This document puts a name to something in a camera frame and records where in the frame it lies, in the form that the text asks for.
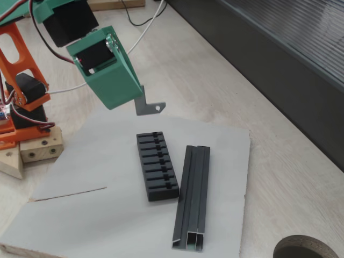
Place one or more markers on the green gripper with servo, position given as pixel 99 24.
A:
pixel 114 83

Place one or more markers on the small grey metal bracket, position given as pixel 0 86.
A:
pixel 141 108

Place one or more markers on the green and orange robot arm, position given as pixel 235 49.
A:
pixel 70 24

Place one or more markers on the black slotted holder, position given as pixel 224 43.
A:
pixel 161 194

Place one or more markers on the wooden base plank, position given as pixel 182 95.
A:
pixel 9 164

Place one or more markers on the small wooden block with screws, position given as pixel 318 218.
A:
pixel 40 150

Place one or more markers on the red controller circuit board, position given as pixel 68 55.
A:
pixel 2 108

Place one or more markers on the short black aluminium profile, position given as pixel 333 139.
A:
pixel 193 188

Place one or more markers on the grey laminated board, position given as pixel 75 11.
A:
pixel 80 223

